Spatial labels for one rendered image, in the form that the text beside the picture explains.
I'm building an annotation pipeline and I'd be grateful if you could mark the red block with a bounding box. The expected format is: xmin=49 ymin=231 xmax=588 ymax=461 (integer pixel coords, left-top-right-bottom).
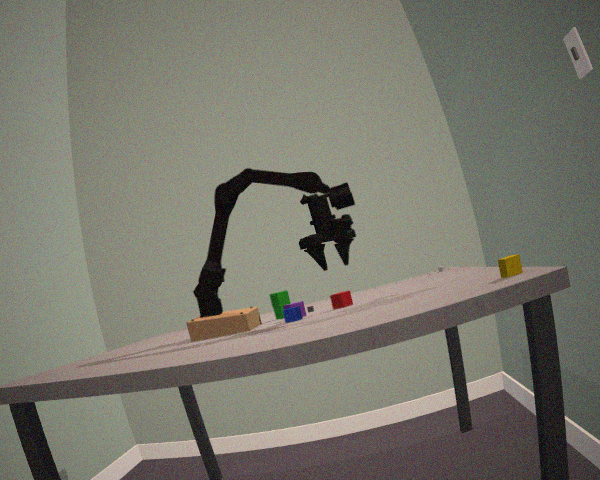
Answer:
xmin=330 ymin=290 xmax=353 ymax=310

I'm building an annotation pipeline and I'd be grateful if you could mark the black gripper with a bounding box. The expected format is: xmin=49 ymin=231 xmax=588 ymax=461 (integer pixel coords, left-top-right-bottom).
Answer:
xmin=299 ymin=212 xmax=356 ymax=271

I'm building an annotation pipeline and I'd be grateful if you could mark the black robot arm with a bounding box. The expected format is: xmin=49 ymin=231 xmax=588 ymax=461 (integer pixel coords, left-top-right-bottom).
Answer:
xmin=194 ymin=168 xmax=355 ymax=318

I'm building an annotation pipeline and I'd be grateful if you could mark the green block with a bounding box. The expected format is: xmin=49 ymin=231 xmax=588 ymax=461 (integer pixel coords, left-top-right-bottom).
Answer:
xmin=273 ymin=305 xmax=284 ymax=319
xmin=269 ymin=291 xmax=290 ymax=307

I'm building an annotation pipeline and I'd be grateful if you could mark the purple cube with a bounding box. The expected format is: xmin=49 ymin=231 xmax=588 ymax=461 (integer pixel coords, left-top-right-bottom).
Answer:
xmin=283 ymin=301 xmax=307 ymax=317

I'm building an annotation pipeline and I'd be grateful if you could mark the blue block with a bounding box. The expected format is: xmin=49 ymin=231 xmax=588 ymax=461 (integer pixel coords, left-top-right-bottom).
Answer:
xmin=282 ymin=306 xmax=302 ymax=323

